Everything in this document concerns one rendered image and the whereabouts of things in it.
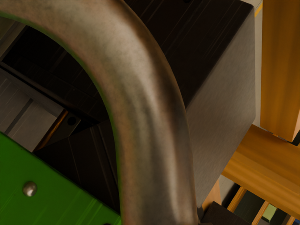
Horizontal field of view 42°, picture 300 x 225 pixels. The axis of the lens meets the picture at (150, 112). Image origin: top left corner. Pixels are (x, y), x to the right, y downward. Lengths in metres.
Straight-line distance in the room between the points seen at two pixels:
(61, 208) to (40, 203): 0.02
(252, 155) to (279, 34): 0.47
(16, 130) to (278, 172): 0.64
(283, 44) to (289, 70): 0.08
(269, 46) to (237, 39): 0.31
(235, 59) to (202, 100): 0.06
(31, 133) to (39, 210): 0.47
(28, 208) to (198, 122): 0.19
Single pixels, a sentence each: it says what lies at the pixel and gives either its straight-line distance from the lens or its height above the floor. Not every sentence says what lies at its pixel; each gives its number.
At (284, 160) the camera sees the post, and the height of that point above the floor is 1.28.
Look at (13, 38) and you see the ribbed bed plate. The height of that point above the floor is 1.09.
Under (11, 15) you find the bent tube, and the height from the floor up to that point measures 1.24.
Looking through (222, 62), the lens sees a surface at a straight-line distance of 0.39.
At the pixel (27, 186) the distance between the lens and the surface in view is 0.31.
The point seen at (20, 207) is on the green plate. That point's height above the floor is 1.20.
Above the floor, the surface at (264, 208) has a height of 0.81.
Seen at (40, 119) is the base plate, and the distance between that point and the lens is 0.77.
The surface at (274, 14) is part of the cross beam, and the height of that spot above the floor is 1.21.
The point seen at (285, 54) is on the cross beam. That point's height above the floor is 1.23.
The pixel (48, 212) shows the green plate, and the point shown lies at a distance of 0.31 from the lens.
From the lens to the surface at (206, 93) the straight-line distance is 0.39.
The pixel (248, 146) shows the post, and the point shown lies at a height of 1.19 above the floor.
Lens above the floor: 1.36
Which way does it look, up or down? 24 degrees down
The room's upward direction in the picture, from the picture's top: 119 degrees clockwise
